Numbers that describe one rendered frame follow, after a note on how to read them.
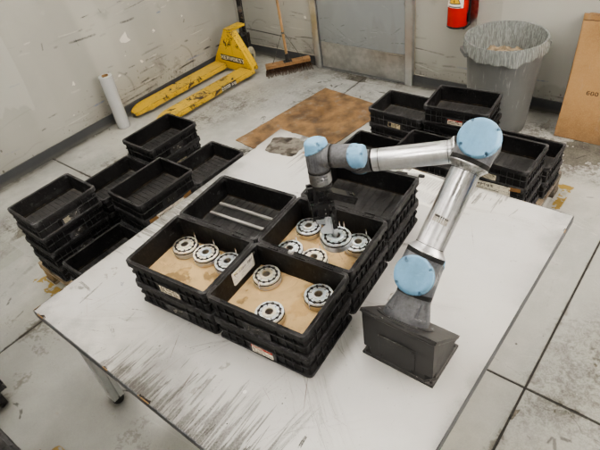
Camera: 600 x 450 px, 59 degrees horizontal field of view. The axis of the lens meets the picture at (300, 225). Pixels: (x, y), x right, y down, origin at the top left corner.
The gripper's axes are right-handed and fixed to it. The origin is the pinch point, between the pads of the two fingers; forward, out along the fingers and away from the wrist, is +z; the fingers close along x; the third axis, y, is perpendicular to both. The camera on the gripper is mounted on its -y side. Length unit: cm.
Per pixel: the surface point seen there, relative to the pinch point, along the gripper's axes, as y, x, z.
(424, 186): -54, -54, 23
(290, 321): 22.3, 17.2, 19.6
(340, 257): -1.8, -6.8, 16.3
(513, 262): -66, 3, 31
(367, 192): -23.5, -41.6, 11.6
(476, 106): -126, -147, 30
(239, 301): 38.0, 2.6, 17.4
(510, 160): -117, -88, 40
